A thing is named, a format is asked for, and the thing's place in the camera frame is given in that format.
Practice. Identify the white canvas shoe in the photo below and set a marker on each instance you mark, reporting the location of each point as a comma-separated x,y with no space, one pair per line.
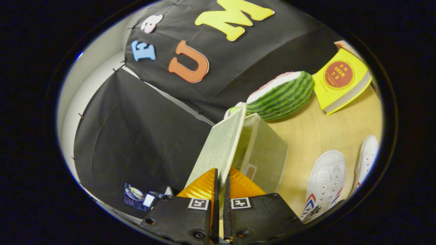
323,185
367,158

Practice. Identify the blue printed packet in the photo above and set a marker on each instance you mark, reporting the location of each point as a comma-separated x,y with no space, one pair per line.
136,196

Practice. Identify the beige fabric storage box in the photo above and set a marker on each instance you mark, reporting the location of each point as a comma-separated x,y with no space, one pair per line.
218,149

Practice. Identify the watermelon slice plush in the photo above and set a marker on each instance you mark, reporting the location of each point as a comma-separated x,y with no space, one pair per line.
284,97

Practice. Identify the black backdrop cloth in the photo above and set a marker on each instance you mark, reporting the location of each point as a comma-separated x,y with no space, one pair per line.
136,136

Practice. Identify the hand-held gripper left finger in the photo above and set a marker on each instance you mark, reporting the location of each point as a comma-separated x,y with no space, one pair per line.
184,219

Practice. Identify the thick tan book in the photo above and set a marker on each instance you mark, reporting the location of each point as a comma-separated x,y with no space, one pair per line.
347,47

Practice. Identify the yellow book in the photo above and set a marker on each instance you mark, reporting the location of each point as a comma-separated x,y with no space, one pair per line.
340,80

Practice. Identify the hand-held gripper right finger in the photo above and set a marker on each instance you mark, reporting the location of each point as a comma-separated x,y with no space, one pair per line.
262,217

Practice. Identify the pink plush toy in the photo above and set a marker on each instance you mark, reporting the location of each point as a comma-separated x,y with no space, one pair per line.
232,110

